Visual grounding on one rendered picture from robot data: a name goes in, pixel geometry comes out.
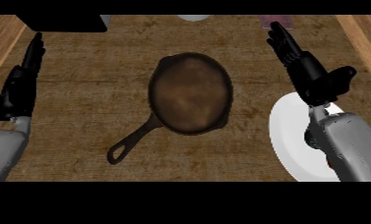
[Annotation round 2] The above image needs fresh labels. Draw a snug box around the black appliance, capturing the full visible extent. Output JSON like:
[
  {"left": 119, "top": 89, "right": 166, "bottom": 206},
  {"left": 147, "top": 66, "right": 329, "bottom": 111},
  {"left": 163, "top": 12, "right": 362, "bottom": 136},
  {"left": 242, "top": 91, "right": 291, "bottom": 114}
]
[{"left": 14, "top": 14, "right": 108, "bottom": 33}]

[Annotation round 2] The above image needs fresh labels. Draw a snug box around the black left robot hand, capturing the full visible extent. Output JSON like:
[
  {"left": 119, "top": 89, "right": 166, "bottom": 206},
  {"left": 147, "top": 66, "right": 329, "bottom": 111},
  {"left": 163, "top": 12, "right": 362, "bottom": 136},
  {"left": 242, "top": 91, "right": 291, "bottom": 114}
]
[{"left": 0, "top": 31, "right": 46, "bottom": 121}]

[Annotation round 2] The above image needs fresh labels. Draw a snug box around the pale round object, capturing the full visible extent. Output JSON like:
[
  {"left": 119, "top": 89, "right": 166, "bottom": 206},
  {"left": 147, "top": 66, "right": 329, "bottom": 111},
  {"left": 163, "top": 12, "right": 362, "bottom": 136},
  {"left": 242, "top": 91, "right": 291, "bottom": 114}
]
[{"left": 175, "top": 14, "right": 211, "bottom": 23}]

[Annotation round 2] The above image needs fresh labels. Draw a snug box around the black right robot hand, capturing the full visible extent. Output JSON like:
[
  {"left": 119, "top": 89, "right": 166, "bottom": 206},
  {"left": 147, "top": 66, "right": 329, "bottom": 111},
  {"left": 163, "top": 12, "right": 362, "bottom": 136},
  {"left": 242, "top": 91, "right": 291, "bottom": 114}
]
[{"left": 264, "top": 21, "right": 357, "bottom": 108}]

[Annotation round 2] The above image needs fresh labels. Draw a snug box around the dark cast iron pan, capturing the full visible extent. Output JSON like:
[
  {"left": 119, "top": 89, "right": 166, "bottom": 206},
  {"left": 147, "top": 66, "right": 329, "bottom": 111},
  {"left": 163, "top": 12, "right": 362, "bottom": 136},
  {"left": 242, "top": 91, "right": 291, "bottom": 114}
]
[{"left": 105, "top": 51, "right": 233, "bottom": 166}]

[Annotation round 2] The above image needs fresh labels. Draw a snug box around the purple object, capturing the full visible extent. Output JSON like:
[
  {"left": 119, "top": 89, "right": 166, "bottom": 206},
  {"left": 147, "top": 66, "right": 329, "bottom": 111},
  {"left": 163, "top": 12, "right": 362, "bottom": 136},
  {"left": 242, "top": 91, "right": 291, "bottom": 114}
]
[{"left": 258, "top": 14, "right": 295, "bottom": 31}]

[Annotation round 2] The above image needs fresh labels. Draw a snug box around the white plate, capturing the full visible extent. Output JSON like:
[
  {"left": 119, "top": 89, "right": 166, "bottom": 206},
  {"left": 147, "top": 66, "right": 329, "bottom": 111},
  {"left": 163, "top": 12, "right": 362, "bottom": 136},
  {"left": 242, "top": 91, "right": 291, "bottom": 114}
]
[{"left": 267, "top": 91, "right": 344, "bottom": 183}]

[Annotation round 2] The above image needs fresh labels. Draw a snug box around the grey flat object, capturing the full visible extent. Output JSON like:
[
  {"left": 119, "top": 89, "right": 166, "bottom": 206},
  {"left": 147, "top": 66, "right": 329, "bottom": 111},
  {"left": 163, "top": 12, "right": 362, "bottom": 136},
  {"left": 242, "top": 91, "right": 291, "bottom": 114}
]
[{"left": 98, "top": 14, "right": 114, "bottom": 28}]

